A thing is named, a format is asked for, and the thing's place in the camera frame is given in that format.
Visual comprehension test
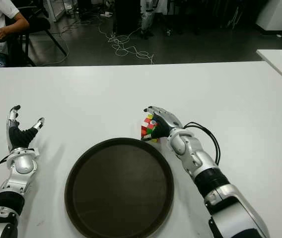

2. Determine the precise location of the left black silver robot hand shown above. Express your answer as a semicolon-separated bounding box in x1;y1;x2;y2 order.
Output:
6;105;45;152

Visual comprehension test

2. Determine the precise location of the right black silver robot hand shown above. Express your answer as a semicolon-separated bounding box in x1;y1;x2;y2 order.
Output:
141;106;183;142

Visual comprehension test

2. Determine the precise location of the multicoloured Rubik's cube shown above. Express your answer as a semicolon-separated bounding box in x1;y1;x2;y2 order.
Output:
140;114;160;143

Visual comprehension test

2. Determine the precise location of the dark brown round plate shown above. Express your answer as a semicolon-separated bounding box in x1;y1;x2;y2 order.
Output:
64;137;175;238

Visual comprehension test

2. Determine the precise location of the silver humanoid robot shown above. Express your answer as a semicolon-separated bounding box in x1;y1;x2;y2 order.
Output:
140;0;156;39

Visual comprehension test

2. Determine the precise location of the black chair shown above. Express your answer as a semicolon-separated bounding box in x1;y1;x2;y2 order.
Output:
5;12;68;67

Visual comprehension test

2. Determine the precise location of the grey folded metal stand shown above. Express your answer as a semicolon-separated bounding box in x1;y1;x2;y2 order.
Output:
226;6;242;28

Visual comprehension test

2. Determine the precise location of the white glass-front cabinet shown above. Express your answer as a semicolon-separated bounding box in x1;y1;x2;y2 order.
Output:
43;0;66;23

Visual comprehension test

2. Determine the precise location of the white cabinet with black base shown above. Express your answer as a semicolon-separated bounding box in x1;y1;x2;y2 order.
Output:
255;0;282;32

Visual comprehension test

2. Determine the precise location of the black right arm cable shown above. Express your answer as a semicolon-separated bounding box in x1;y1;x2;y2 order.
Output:
184;121;221;164

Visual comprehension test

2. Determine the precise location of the tangled white floor cable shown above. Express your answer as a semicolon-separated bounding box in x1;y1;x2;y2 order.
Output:
98;14;155;64

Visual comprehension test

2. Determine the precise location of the thin white floor cable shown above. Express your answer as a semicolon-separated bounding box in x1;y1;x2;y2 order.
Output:
41;17;82;66

